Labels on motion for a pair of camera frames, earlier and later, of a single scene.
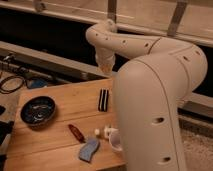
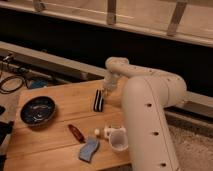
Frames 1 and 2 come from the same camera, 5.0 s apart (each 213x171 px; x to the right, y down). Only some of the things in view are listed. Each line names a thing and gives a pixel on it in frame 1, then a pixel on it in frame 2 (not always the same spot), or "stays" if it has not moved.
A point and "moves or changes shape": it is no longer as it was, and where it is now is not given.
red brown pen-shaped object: x=77 y=133 stays
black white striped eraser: x=103 y=99 moves or changes shape
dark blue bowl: x=37 y=111 stays
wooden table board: x=54 y=129 stays
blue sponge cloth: x=88 y=148 stays
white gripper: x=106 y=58 → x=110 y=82
